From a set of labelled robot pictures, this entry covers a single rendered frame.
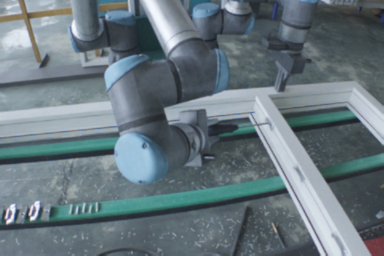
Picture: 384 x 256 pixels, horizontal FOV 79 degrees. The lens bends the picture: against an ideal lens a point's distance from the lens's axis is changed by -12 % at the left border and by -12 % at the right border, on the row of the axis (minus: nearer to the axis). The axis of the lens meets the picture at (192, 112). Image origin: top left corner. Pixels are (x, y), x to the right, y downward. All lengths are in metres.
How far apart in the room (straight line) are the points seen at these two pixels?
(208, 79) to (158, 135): 0.14
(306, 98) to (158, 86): 0.65
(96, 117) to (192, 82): 0.42
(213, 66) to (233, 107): 0.39
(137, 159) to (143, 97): 0.10
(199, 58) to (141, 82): 0.12
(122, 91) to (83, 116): 0.39
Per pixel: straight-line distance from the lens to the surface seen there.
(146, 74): 0.45
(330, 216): 0.63
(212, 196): 0.66
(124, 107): 0.44
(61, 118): 0.84
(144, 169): 0.43
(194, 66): 0.48
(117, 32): 1.36
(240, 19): 1.48
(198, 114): 0.59
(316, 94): 1.00
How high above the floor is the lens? 1.42
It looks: 39 degrees down
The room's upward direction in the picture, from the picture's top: 3 degrees clockwise
